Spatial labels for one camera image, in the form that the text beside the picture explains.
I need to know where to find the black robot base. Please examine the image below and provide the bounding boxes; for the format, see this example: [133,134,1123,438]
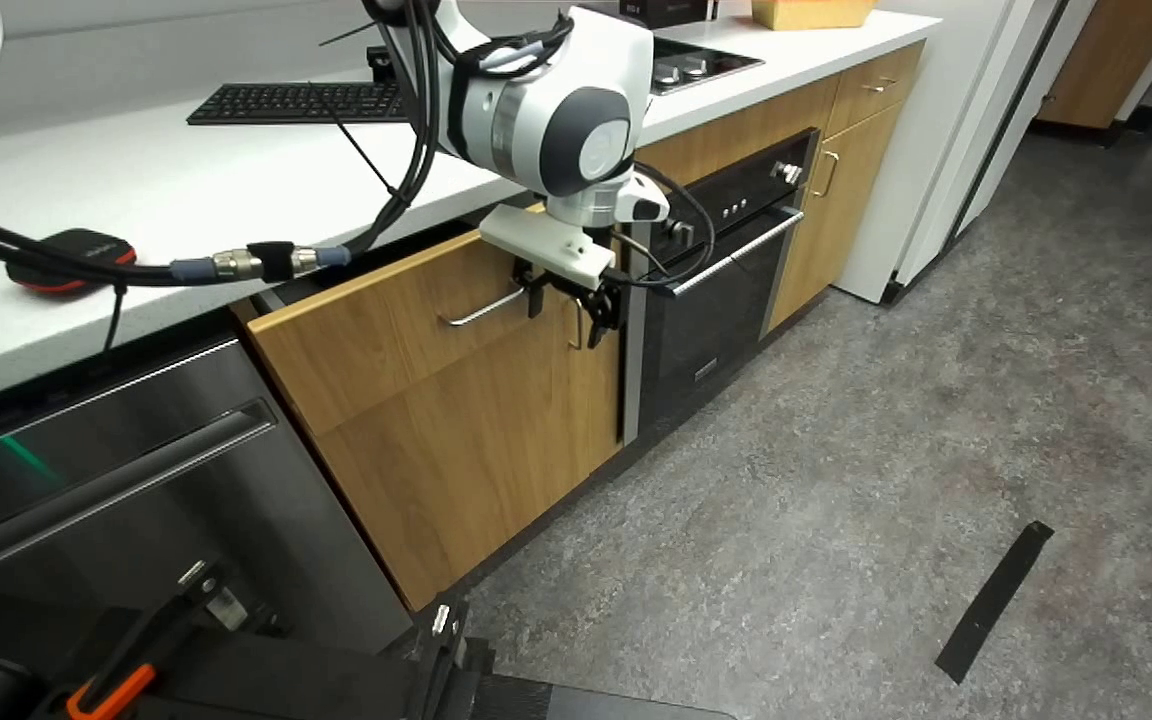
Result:
[0,604,734,720]

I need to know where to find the black induction cooktop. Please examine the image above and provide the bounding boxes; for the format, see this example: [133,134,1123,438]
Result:
[654,37,753,91]

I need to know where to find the black strip on floor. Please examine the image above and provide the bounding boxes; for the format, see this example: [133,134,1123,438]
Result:
[935,520,1051,686]

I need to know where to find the dark box on counter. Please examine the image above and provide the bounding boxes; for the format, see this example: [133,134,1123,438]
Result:
[618,0,713,27]

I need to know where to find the wooden cabinet door right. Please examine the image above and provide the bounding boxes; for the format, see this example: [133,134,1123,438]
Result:
[770,44,924,334]

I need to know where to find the wooden block on counter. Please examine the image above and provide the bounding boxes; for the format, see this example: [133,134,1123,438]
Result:
[753,0,877,33]

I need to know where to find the stainless steel dishwasher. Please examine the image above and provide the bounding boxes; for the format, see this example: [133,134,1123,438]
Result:
[0,320,410,652]

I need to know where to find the silver drawer handle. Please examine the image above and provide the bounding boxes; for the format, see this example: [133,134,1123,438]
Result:
[442,284,530,330]

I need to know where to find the black keyboard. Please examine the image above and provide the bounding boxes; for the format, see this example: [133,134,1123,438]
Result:
[187,83,413,123]

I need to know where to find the black and red oval case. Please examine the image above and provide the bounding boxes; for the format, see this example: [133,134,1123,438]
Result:
[6,227,137,301]

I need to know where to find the white refrigerator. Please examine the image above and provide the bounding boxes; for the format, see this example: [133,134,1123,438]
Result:
[837,0,1093,306]

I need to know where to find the built-in black oven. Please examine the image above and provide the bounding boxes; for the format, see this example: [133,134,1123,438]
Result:
[621,134,817,439]

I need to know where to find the black cable bundle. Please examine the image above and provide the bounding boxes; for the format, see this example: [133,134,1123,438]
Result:
[0,0,581,289]

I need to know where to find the orange and black clamp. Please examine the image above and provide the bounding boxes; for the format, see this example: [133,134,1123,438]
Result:
[66,562,252,720]

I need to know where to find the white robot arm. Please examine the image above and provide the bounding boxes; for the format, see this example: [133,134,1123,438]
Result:
[360,0,668,330]

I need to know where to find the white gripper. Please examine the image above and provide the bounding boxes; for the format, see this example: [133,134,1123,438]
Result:
[479,205,621,334]

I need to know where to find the wooden drawer with white interior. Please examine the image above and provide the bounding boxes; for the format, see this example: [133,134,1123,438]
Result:
[250,234,581,438]

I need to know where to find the lower wooden cabinet front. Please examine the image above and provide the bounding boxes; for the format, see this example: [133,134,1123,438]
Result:
[310,307,630,616]

